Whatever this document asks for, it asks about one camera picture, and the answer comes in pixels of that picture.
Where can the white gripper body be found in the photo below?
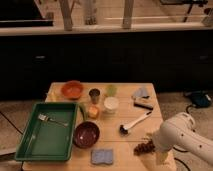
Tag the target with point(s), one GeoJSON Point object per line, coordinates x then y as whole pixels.
{"type": "Point", "coordinates": [162, 158]}

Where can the dark grape bunch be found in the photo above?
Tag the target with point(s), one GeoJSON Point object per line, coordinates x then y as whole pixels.
{"type": "Point", "coordinates": [144, 148]}

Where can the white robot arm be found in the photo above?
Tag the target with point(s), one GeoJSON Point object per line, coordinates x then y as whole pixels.
{"type": "Point", "coordinates": [179, 130]}

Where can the white paper cup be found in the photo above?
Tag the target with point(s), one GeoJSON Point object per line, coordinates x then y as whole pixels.
{"type": "Point", "coordinates": [111, 104]}

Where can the green plastic cup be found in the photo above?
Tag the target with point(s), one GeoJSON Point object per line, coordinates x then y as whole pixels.
{"type": "Point", "coordinates": [111, 90]}

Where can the black rectangular eraser block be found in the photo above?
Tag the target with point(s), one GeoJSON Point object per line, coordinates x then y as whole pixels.
{"type": "Point", "coordinates": [149, 107]}

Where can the blue sponge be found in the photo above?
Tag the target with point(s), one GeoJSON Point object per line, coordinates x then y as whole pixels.
{"type": "Point", "coordinates": [102, 156]}

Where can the grey blue cloth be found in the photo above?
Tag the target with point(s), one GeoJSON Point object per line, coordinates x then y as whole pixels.
{"type": "Point", "coordinates": [140, 93]}

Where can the maroon bowl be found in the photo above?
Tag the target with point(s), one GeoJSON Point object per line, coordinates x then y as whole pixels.
{"type": "Point", "coordinates": [86, 134]}

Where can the orange fruit toy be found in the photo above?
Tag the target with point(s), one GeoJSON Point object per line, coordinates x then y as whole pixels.
{"type": "Point", "coordinates": [93, 112]}

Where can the orange bowl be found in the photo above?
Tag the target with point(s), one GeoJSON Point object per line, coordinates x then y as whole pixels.
{"type": "Point", "coordinates": [72, 89]}

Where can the green plastic tray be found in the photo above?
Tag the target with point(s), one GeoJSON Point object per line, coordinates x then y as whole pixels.
{"type": "Point", "coordinates": [48, 141]}

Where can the metal fork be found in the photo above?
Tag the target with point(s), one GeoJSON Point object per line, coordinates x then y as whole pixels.
{"type": "Point", "coordinates": [48, 119]}

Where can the white handled dish brush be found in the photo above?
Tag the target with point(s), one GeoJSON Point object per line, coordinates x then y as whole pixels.
{"type": "Point", "coordinates": [124, 129]}

